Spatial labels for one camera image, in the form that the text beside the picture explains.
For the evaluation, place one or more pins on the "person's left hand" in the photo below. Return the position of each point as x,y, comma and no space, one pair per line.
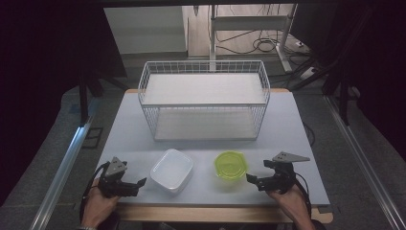
97,207

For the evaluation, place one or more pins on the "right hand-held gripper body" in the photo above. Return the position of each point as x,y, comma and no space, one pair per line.
282,179

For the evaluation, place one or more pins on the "person's right hand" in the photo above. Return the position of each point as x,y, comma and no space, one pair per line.
288,202

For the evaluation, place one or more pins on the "green lidded plastic container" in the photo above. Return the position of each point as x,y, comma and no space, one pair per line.
231,165

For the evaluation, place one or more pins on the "light grey table board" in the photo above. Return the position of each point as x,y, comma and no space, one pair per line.
204,148

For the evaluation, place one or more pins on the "wooden table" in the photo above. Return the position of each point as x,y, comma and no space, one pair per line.
204,214

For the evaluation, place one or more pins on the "white cabinet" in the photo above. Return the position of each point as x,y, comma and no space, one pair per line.
145,30

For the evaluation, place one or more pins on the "white power strip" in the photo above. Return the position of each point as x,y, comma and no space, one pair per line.
308,73

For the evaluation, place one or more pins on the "aluminium rail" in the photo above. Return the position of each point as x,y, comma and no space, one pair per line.
364,159
63,166

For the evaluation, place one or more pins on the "white desk frame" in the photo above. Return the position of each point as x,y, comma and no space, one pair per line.
249,22

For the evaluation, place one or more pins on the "white plastic container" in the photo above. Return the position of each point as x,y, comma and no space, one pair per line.
172,170

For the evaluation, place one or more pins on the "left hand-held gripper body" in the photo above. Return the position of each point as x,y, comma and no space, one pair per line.
116,187

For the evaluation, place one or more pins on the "black metal stand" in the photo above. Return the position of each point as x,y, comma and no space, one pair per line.
343,102
83,102

